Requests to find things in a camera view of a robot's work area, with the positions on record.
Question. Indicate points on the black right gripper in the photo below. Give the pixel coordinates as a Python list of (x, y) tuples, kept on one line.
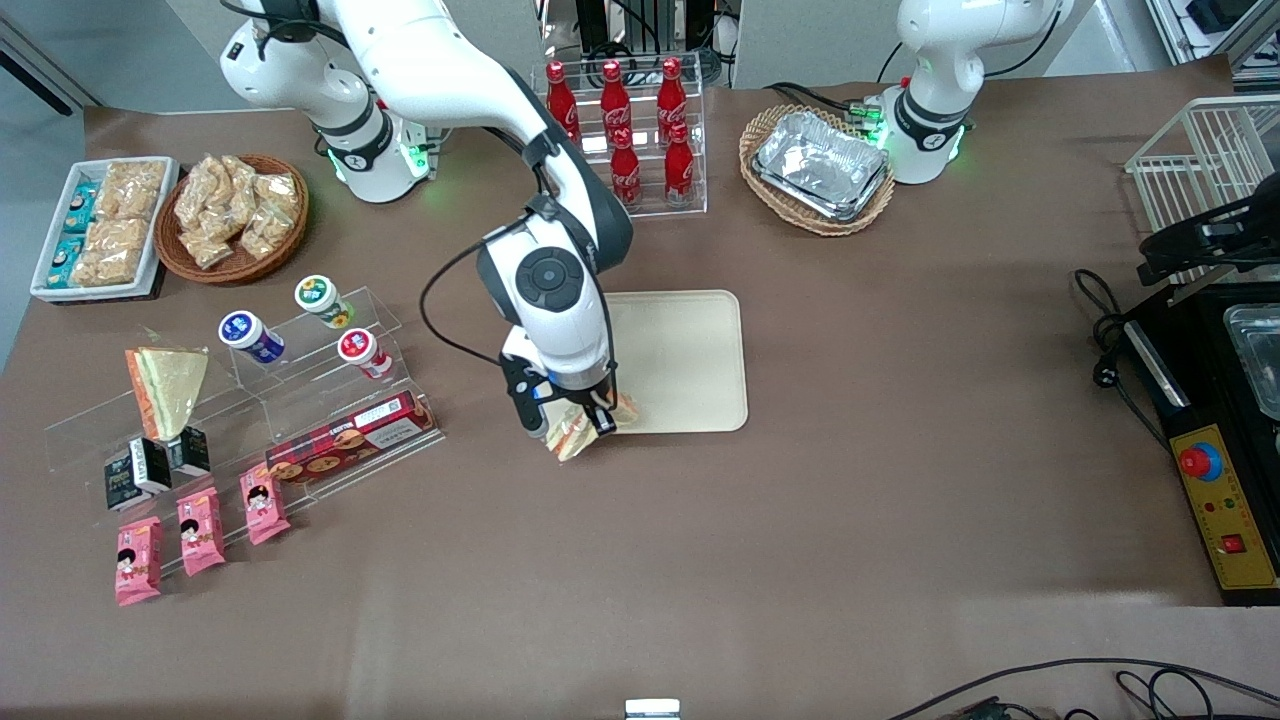
[(583, 398)]

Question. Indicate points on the sandwich with red filling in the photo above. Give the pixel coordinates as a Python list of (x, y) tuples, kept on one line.
[(575, 440)]

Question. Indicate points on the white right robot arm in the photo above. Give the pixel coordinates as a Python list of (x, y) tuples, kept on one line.
[(440, 60)]

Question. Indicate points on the cream plastic tray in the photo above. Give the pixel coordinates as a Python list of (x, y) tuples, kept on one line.
[(680, 360)]

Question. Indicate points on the wrapped triangle sandwich with carrot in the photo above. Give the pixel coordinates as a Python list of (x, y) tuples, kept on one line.
[(170, 390)]

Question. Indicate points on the metal machine tray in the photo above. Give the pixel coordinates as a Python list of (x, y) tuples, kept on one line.
[(1260, 350)]

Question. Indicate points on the red cola bottle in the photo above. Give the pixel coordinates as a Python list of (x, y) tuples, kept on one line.
[(671, 92), (679, 168), (626, 172), (560, 95), (614, 95)]

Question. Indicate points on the red cap yogurt bottle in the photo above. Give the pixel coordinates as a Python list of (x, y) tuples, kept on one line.
[(360, 350)]

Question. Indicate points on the red tartan shortbread box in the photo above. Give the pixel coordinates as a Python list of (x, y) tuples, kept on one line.
[(340, 440)]

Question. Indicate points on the clear acrylic bottle rack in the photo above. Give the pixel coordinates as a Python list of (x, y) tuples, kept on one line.
[(700, 150)]

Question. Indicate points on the small silver object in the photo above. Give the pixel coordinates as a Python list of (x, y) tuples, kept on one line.
[(652, 710)]

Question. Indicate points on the green cap yogurt bottle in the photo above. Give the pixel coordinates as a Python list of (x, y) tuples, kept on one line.
[(322, 298)]

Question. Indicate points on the clear acrylic stepped stand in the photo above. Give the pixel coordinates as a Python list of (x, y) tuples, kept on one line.
[(90, 470), (290, 385)]

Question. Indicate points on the wicker basket with foil trays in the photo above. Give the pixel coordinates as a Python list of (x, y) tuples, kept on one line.
[(770, 125)]

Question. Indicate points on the stack of foil trays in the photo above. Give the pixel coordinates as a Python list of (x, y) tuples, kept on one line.
[(820, 160)]

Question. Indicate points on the pink snack packet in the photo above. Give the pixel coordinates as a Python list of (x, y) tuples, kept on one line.
[(201, 535), (265, 505), (138, 565)]

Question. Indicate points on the blue cap yogurt bottle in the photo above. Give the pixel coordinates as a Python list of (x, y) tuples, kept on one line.
[(250, 337)]

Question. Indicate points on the clear bag of crackers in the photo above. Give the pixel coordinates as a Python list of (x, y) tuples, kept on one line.
[(278, 190), (200, 195), (262, 232), (205, 248), (240, 180)]

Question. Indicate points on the wicker basket with snack bags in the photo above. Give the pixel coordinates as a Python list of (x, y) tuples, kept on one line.
[(235, 272)]

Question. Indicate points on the small black box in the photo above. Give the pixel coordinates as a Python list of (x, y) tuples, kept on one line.
[(190, 452), (122, 485), (152, 465)]

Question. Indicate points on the brown rice cracker pack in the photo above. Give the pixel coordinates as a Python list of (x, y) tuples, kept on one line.
[(110, 250), (130, 188)]

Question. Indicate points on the white rectangular dish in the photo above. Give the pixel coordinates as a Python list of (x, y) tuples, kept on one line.
[(95, 292)]

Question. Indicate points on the teal snack packet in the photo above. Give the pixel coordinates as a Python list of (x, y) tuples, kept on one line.
[(65, 258), (82, 207)]

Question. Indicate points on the red emergency stop button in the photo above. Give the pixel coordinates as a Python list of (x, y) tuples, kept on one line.
[(1200, 460)]

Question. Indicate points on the black machine with yellow panel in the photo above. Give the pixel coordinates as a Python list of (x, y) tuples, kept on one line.
[(1200, 340)]

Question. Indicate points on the black machine lever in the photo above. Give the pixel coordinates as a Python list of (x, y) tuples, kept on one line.
[(1200, 240)]

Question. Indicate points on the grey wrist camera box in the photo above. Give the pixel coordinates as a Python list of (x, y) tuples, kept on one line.
[(522, 395)]

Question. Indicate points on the black metal frame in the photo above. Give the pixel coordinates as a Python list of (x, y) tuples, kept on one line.
[(590, 20)]

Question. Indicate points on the aluminium frame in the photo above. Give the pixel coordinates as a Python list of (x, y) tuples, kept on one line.
[(1255, 40)]

